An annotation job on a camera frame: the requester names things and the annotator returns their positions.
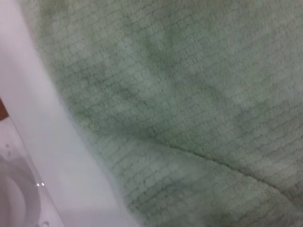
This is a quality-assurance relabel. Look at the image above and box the green terry towel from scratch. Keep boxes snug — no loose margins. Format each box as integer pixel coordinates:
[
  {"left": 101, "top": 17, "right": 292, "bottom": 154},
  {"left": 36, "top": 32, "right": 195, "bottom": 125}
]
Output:
[{"left": 18, "top": 0, "right": 303, "bottom": 227}]

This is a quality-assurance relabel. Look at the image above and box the glossy white robot torso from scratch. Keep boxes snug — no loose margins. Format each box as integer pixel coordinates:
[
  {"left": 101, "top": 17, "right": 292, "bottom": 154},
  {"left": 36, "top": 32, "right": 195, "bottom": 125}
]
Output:
[{"left": 0, "top": 132, "right": 62, "bottom": 227}]

